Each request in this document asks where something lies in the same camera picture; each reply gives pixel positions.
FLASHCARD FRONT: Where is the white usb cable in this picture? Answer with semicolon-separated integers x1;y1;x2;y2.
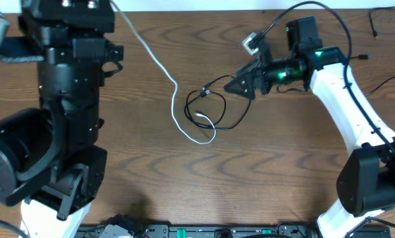
108;0;217;145

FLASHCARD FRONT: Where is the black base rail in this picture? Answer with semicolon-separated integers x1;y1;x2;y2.
75;214;392;238

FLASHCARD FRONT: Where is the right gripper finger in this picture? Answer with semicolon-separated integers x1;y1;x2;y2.
236;58;260;78
224;72;256;100

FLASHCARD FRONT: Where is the black usb cable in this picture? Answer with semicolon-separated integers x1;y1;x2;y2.
184;75;252;131

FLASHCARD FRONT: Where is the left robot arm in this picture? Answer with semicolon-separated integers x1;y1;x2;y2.
0;1;124;237

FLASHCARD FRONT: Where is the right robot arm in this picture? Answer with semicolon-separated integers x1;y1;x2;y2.
225;17;395;237

